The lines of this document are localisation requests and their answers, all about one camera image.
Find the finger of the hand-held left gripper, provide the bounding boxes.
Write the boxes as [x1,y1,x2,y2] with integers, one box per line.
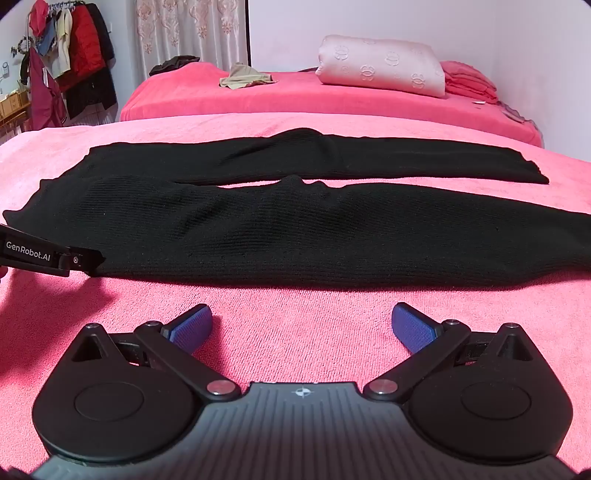
[68,248,103,278]

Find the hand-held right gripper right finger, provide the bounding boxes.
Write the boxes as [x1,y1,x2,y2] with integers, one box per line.
[362,302,536,402]

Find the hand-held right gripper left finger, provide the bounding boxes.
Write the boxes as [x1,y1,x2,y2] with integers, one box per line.
[69,304,242,401]

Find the black knit pants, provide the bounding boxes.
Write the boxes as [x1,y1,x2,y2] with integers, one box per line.
[2,128,591,290]

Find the pink blanket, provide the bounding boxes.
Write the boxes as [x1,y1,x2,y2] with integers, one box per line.
[0,112,591,474]

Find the wooden cabinet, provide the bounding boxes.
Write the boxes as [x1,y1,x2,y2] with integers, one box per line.
[0,91,31,137]

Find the maroon jacket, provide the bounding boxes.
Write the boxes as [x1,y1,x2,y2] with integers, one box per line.
[20,46,69,134]

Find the hanging clothes on rack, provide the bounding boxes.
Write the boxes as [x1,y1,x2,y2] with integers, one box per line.
[65,3,119,120]

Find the cream garment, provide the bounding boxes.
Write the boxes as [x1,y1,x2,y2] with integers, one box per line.
[48,8,75,79]

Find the blue garment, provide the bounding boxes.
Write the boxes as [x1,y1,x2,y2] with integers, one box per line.
[36,24,57,57]

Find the dark garment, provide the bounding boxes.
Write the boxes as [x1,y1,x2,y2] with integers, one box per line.
[148,55,200,78]

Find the red padded jacket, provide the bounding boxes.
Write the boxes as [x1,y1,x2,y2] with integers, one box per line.
[55,4,107,90]

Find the bed with red blanket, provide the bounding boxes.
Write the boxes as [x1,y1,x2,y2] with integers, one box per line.
[119,61,544,148]

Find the beige garment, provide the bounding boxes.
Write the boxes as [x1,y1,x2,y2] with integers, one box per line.
[219,63,277,90]

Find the red folded blanket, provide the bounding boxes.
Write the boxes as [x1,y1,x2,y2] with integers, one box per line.
[440,61,500,105]

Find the white patterned curtain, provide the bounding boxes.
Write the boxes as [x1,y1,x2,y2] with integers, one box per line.
[134,0,249,71]

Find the pink patterned pillow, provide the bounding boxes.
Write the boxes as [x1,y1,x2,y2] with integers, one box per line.
[316,34,446,98]

